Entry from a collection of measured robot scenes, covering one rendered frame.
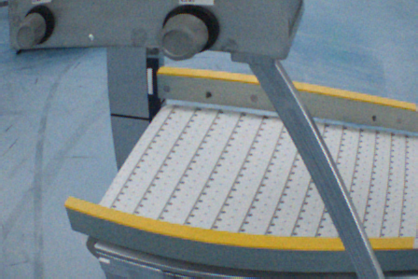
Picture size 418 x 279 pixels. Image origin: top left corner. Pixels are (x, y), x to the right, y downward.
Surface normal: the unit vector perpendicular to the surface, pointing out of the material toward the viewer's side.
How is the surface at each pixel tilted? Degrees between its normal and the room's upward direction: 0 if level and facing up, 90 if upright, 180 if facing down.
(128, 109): 90
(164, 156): 0
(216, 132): 0
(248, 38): 90
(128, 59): 90
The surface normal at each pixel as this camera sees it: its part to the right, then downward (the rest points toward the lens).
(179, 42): -0.28, 0.49
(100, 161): -0.03, -0.86
